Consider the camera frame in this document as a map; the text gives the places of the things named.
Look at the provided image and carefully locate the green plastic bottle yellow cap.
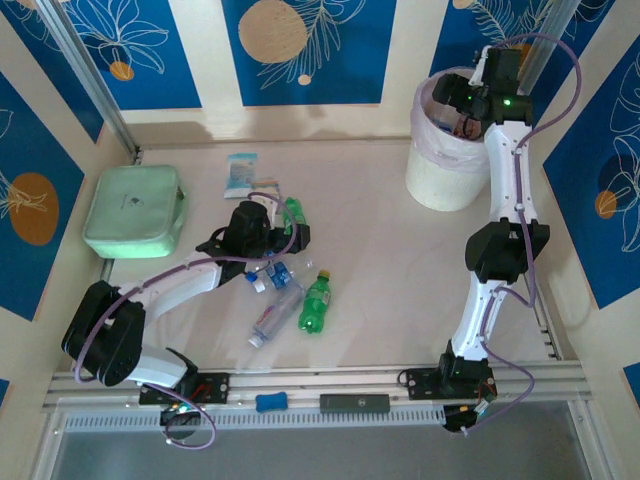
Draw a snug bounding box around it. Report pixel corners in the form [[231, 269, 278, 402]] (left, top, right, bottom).
[[298, 269, 335, 335], [282, 196, 308, 236]]

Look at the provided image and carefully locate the clear bottle red blue label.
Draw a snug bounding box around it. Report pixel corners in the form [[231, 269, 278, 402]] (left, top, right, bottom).
[[248, 287, 307, 350]]

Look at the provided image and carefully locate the pink plastic bin liner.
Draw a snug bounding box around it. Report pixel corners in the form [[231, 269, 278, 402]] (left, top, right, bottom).
[[409, 67, 532, 174]]

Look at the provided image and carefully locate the white textured waste bin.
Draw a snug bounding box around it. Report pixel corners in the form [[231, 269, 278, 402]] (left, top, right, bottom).
[[405, 67, 532, 214]]

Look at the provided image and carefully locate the beige snack packet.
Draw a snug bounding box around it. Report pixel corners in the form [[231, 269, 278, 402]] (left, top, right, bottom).
[[249, 175, 285, 209]]

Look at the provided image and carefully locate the blue wet wipes packet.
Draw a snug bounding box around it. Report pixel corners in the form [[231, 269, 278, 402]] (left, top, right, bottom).
[[223, 152, 261, 200]]

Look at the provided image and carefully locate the light green zip pouch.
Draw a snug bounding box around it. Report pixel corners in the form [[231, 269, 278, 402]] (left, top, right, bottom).
[[82, 164, 189, 260]]

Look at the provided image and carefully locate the blue bone-shaped object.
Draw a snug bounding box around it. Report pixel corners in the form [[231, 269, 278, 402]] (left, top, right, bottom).
[[254, 393, 290, 413]]

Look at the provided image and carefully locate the dark grey bar device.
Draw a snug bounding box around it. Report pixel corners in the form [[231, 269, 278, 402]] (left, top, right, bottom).
[[319, 393, 390, 414]]

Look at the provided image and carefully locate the grey metal panel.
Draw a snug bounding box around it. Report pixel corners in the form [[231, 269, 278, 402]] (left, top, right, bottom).
[[47, 427, 596, 480]]

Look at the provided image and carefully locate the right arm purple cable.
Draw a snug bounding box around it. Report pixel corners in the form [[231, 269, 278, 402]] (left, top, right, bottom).
[[462, 32, 583, 436]]

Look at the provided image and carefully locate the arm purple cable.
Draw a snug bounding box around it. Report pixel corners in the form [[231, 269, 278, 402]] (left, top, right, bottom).
[[462, 32, 583, 436], [73, 191, 299, 450]]

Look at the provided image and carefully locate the aluminium frame post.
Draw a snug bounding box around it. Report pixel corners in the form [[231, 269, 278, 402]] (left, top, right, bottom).
[[517, 0, 574, 94], [34, 0, 141, 164]]

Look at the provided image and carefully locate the aluminium mounting rail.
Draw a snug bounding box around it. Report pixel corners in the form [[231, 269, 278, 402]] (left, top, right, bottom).
[[42, 362, 594, 411]]

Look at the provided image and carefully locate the white slotted cable duct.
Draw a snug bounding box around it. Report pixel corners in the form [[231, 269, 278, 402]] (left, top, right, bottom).
[[64, 407, 446, 431]]

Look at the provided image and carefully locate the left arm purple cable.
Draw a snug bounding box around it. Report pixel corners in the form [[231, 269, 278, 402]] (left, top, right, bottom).
[[73, 191, 299, 450]]

